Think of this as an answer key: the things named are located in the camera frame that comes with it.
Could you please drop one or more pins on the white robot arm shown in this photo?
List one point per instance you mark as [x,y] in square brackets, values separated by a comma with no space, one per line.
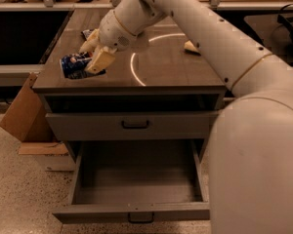
[251,142]

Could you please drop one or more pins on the open grey lower drawer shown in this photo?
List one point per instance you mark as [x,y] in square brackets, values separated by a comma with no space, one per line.
[136,181]

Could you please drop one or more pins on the blue pepsi can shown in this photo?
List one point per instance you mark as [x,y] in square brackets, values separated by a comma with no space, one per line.
[74,66]

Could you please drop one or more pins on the brown cardboard box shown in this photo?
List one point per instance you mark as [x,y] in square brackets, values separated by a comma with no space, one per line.
[25,120]

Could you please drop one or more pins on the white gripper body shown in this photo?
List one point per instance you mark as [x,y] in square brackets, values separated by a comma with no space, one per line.
[114,33]

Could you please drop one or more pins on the grey drawer cabinet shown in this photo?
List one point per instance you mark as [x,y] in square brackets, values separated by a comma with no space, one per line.
[155,75]

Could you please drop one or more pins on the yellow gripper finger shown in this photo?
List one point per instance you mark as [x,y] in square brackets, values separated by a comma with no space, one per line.
[102,58]
[92,43]

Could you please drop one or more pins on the dark blue snack packet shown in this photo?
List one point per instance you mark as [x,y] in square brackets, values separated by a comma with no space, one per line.
[88,34]

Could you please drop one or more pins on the closed grey upper drawer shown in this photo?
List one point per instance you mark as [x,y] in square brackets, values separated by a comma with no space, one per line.
[129,126]

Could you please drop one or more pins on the yellow sponge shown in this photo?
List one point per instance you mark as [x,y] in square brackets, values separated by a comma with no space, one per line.
[189,47]

